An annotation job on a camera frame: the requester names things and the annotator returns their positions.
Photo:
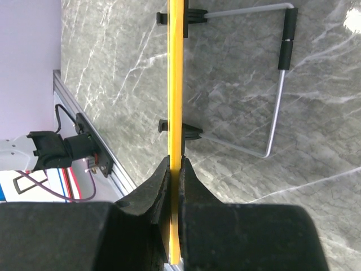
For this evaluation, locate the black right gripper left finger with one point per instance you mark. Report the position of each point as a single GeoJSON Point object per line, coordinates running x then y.
{"type": "Point", "coordinates": [130, 234]}

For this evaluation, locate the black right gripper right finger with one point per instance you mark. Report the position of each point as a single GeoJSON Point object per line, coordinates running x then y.
{"type": "Point", "coordinates": [232, 236]}

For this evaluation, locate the yellow framed whiteboard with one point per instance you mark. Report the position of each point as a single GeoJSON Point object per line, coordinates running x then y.
{"type": "Point", "coordinates": [175, 114]}

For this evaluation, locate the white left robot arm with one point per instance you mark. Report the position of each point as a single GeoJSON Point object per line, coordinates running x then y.
{"type": "Point", "coordinates": [35, 151]}

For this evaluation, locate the aluminium front rail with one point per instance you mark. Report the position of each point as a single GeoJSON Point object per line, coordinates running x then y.
{"type": "Point", "coordinates": [118, 178]}

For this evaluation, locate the wire whiteboard stand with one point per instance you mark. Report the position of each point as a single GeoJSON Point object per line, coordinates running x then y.
{"type": "Point", "coordinates": [232, 58]}

